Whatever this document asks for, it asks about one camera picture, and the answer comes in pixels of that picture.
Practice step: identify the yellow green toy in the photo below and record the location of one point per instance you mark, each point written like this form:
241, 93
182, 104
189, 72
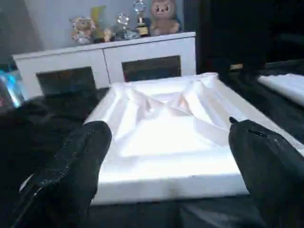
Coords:
99, 21

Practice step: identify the small beige label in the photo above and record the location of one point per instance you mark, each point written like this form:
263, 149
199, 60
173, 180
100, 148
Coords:
236, 66

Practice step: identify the gold trophy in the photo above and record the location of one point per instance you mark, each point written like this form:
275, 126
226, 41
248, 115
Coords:
141, 21

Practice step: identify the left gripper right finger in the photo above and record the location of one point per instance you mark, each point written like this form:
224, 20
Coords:
275, 185

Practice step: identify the white plastic table top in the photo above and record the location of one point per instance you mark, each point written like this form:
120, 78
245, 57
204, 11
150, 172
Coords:
166, 142

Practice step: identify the black plastic mat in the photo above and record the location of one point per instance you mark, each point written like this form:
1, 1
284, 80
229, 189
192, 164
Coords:
47, 114

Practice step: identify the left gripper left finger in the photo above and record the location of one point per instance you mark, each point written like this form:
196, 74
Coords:
66, 185

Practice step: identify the blue lit device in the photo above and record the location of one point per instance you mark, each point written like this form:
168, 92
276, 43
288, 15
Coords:
10, 88

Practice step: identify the white sideboard with glass doors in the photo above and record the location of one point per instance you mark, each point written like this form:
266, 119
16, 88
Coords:
104, 59

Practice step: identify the dark object on cabinet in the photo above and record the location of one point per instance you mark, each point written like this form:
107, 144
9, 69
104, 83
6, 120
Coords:
126, 31

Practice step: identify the pink white plush toy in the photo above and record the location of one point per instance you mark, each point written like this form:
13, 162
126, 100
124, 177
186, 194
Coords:
83, 31

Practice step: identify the flat white panel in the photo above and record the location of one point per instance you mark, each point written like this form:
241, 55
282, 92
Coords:
285, 85

